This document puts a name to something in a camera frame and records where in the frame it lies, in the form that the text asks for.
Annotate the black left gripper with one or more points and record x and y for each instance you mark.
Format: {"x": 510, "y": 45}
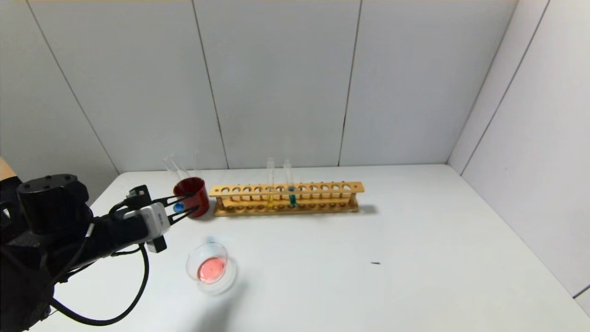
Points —
{"x": 156, "y": 222}

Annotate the test tube with teal-blue pigment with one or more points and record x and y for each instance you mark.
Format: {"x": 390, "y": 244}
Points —
{"x": 292, "y": 200}
{"x": 178, "y": 208}

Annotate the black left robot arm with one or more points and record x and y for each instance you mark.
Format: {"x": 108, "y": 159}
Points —
{"x": 50, "y": 203}

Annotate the empty clear test tube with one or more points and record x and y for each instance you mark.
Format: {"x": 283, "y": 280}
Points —
{"x": 169, "y": 166}
{"x": 179, "y": 167}

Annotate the test tube with yellow pigment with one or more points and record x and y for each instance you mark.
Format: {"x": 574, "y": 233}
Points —
{"x": 270, "y": 201}

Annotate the wooden test tube rack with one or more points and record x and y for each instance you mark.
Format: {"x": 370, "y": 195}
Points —
{"x": 322, "y": 210}

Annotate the dark red cup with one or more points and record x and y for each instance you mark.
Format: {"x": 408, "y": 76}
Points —
{"x": 198, "y": 191}

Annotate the clear glass dish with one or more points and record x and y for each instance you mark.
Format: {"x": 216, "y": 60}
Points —
{"x": 212, "y": 272}

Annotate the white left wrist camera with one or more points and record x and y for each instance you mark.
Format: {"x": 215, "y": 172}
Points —
{"x": 154, "y": 221}

